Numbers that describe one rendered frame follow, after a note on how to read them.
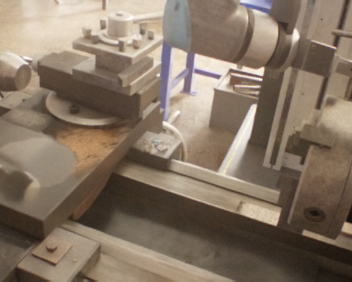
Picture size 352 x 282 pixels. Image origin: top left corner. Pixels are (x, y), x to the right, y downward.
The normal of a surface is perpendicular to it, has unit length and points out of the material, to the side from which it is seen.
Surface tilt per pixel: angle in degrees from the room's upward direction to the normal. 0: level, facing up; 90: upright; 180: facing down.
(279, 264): 3
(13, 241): 0
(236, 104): 90
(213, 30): 82
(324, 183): 72
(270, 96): 90
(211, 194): 0
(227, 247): 12
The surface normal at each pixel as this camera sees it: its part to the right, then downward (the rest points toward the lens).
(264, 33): 0.32, 0.07
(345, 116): 0.00, -0.67
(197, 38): 0.14, 0.66
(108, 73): 0.11, -0.83
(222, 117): -0.31, 0.49
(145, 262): -0.20, -0.20
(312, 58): 0.27, 0.30
